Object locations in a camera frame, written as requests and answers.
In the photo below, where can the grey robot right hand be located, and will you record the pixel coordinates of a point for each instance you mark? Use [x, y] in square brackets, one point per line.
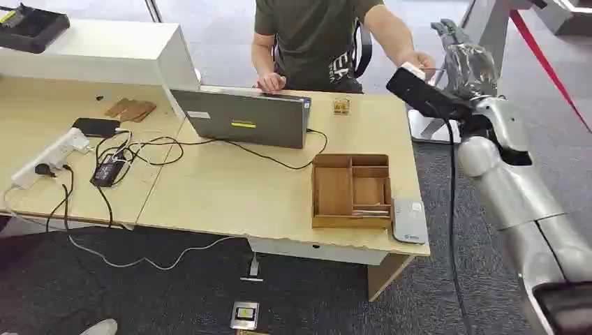
[469, 69]

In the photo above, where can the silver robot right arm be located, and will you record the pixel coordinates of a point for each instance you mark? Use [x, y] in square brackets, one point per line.
[513, 185]

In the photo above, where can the person's left hand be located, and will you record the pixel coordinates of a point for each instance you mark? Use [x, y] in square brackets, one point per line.
[420, 60]

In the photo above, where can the person's hand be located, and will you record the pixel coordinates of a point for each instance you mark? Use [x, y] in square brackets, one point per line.
[270, 82]
[420, 60]

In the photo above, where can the person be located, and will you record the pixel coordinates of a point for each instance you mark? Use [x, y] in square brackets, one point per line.
[314, 41]

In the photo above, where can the grey card reader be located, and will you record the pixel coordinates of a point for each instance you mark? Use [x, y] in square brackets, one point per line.
[409, 221]

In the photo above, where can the wooden card box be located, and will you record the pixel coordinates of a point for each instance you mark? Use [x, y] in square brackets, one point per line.
[351, 192]

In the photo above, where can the cards in box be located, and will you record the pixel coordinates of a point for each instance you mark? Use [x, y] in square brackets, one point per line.
[370, 213]

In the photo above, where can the person's right hand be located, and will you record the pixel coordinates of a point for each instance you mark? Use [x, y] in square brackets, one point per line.
[270, 82]

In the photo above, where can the grey laptop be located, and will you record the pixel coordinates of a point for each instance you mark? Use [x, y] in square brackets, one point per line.
[245, 118]

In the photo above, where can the card on floor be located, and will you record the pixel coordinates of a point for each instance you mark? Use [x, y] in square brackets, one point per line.
[245, 315]

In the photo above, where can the brown wooden pieces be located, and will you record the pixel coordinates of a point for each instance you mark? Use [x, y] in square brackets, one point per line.
[130, 110]

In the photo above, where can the white desk partition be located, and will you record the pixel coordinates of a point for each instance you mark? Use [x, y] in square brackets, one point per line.
[106, 53]

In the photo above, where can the black power adapter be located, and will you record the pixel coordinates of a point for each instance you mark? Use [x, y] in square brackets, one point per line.
[107, 170]

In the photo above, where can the black flat case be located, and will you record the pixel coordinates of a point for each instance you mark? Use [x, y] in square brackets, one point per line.
[95, 127]

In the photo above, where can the white power strip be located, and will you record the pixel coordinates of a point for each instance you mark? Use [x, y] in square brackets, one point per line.
[51, 157]

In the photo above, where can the black plug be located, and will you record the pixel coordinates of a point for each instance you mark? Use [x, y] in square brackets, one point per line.
[44, 169]

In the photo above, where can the black device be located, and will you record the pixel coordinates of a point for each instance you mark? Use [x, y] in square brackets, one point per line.
[30, 27]

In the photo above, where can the white shoe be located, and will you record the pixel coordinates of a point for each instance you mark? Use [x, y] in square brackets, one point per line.
[99, 328]

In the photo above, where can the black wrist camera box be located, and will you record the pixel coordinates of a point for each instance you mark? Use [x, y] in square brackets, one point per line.
[425, 96]

